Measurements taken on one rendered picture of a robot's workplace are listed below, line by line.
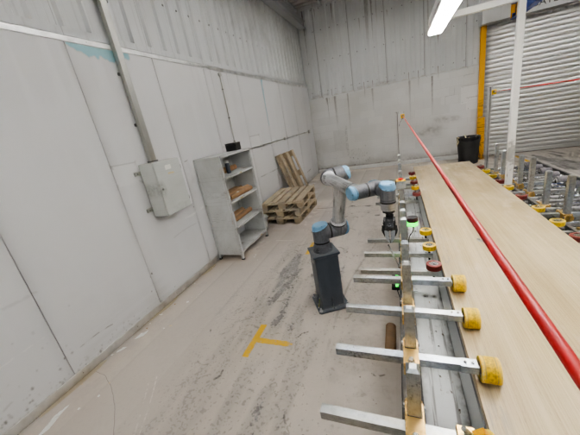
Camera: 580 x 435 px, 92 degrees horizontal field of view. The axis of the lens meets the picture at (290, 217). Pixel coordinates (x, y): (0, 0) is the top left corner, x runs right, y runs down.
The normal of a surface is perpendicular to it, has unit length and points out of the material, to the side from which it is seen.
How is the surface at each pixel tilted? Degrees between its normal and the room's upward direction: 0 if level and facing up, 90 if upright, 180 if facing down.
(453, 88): 90
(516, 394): 0
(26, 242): 90
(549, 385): 0
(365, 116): 90
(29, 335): 90
